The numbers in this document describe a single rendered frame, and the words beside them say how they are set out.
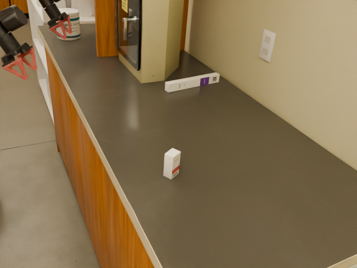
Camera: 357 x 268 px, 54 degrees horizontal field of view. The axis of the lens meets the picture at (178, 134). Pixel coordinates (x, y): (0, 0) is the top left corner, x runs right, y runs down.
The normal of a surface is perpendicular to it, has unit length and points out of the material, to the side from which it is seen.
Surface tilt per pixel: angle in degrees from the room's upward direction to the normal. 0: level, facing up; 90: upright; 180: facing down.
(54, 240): 0
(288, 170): 0
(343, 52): 90
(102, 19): 90
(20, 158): 0
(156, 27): 90
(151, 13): 90
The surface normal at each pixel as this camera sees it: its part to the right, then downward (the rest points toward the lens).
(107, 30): 0.44, 0.50
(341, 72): -0.90, 0.17
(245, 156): 0.07, -0.85
